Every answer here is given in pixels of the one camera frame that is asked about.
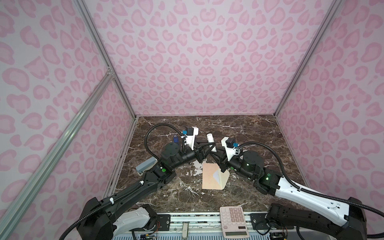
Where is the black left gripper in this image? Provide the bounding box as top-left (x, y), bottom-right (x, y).
top-left (170, 139), bottom-right (215, 171)

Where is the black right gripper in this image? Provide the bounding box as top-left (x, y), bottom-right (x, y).
top-left (208, 148), bottom-right (255, 181)

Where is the white glue stick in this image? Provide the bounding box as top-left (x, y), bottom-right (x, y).
top-left (207, 133), bottom-right (217, 152)

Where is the white letter paper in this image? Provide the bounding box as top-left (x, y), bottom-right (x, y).
top-left (213, 171), bottom-right (221, 186)

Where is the peach pink envelope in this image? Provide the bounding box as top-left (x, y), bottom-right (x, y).
top-left (202, 163), bottom-right (230, 190)

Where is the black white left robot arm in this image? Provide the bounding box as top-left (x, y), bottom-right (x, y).
top-left (75, 143), bottom-right (216, 240)

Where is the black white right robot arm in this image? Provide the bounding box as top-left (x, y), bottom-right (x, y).
top-left (211, 151), bottom-right (368, 240)

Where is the grey blue rectangular box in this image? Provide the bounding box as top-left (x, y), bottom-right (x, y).
top-left (136, 157), bottom-right (158, 176)

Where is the pink white calculator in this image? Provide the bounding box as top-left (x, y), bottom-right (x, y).
top-left (220, 206), bottom-right (250, 239)

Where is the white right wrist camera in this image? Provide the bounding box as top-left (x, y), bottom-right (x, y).
top-left (221, 137), bottom-right (240, 161)

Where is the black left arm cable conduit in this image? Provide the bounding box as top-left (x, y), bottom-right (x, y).
top-left (58, 123), bottom-right (184, 240)

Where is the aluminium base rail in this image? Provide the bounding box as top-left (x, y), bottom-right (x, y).
top-left (110, 210), bottom-right (340, 240)

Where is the white clip on rail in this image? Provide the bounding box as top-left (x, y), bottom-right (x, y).
top-left (182, 223), bottom-right (189, 240)

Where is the diagonal aluminium frame bar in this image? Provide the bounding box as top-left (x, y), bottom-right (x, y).
top-left (1, 71), bottom-right (115, 240)

